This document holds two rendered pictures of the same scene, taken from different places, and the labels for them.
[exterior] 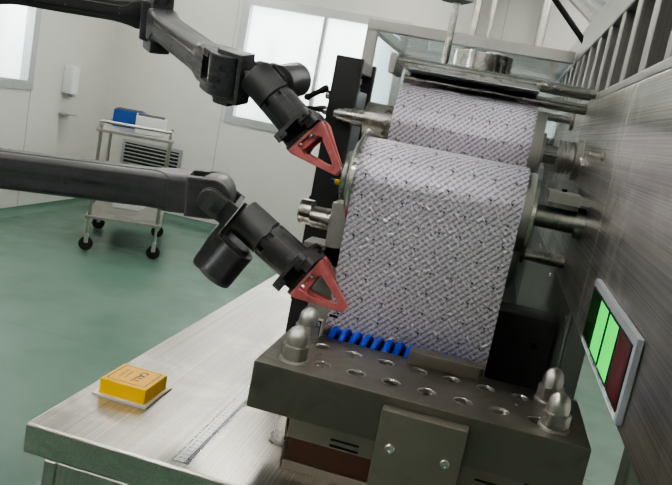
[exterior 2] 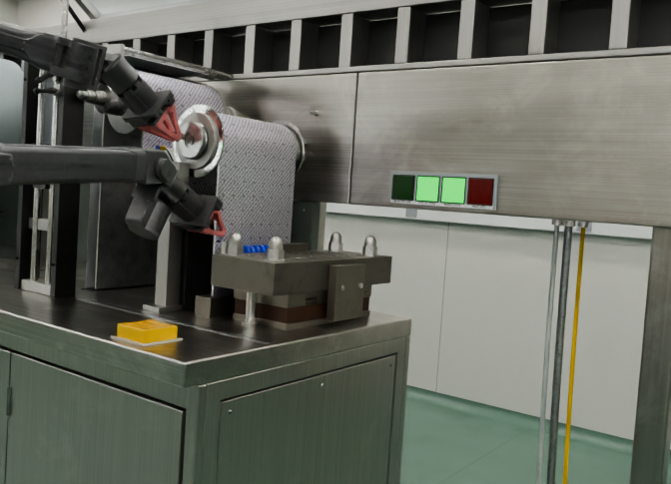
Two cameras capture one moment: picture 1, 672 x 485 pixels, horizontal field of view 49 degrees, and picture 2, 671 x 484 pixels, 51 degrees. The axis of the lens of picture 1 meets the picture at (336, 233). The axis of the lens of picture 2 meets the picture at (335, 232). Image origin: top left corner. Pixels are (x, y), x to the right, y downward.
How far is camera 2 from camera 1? 1.20 m
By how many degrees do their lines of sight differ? 65
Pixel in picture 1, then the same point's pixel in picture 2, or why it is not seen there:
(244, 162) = not seen: outside the picture
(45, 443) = (199, 372)
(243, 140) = not seen: outside the picture
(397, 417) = (342, 267)
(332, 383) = (309, 262)
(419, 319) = (260, 229)
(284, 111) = (148, 94)
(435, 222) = (262, 163)
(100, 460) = (235, 364)
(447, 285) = (270, 202)
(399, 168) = (240, 130)
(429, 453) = (354, 282)
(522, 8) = not seen: outside the picture
